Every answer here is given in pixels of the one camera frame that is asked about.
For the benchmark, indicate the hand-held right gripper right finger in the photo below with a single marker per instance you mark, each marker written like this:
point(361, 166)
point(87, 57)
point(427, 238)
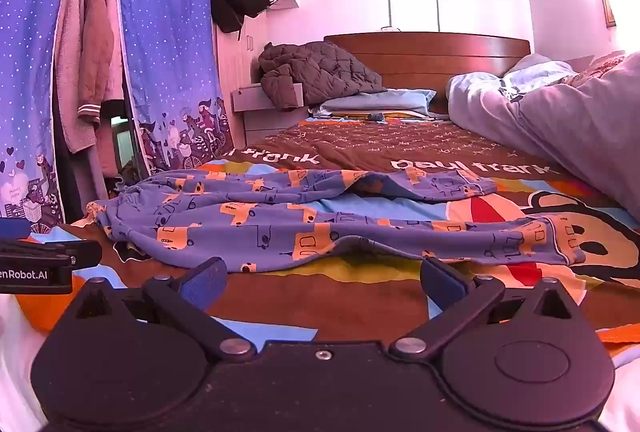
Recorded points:
point(442, 284)

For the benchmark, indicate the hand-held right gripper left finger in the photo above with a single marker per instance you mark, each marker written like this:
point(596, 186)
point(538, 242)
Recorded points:
point(202, 284)

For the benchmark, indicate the blue orange printed pants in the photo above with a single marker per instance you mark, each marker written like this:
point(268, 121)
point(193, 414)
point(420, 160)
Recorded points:
point(250, 222)

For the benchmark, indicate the cartoon printed bed sheet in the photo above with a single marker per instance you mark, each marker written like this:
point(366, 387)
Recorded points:
point(375, 151)

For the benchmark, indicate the wooden nightstand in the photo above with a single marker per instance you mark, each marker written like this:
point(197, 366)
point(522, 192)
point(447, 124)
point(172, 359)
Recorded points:
point(260, 121)

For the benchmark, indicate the light blue pillow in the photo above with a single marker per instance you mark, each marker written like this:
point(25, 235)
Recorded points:
point(380, 101)

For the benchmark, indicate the pink fleece coat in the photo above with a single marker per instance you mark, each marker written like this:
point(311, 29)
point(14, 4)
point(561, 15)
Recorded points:
point(70, 71)

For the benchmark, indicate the grey duvet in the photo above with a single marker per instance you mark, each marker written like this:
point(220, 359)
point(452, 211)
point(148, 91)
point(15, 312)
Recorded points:
point(575, 126)

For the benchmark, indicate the blue dotted wardrobe curtain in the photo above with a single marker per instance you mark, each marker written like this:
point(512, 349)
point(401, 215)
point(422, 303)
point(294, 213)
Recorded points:
point(165, 36)
point(25, 61)

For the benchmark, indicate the wooden wardrobe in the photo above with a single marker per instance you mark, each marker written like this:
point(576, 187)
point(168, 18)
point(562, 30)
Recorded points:
point(240, 61)

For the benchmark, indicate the wooden headboard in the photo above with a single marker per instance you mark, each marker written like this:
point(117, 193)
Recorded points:
point(425, 56)

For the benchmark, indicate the pink quilted jacket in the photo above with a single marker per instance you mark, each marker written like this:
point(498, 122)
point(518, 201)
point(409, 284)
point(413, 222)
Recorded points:
point(102, 41)

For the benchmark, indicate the brown quilted jacket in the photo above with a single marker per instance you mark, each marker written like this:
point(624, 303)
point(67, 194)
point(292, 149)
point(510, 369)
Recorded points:
point(320, 71)

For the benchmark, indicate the pink fuzzy blanket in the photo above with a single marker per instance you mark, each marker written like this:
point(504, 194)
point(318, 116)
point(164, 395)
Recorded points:
point(600, 69)

